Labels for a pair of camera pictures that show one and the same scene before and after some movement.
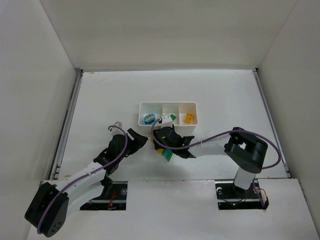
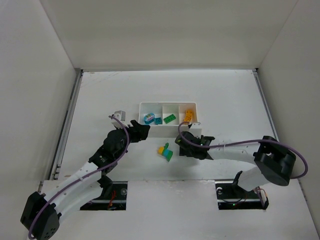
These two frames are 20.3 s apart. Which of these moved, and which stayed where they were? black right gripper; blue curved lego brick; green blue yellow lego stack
Moved: black right gripper
Stayed: green blue yellow lego stack; blue curved lego brick
